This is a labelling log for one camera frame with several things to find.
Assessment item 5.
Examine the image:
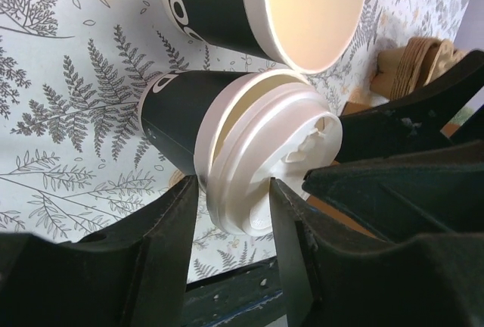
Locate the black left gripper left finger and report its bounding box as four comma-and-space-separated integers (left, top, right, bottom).
1, 176, 198, 326

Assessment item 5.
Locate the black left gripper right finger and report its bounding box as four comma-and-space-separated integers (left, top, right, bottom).
269, 179, 483, 326

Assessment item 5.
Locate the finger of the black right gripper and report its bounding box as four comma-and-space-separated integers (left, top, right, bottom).
336, 50, 483, 163
302, 141, 484, 243

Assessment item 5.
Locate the brown paper bag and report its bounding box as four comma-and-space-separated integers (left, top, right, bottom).
306, 101, 484, 237

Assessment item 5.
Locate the black paper coffee cup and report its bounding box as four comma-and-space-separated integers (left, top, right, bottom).
138, 70, 261, 190

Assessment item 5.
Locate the brown cardboard cup carrier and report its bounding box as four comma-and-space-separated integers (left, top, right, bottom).
370, 36, 467, 101

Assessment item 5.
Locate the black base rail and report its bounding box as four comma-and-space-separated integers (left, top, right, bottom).
181, 257, 286, 326

